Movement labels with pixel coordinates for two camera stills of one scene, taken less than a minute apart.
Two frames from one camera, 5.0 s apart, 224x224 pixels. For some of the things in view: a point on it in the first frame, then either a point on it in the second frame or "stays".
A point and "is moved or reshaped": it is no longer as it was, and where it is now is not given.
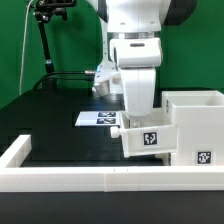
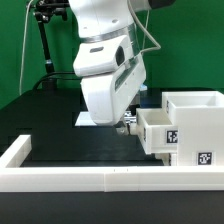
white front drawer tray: x=168 y=158 stays
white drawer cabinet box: x=199 y=116 stays
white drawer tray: x=146 y=135 is moved or reshaped
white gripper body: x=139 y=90 to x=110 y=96
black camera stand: x=43 y=14 stays
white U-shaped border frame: x=17 y=178 stays
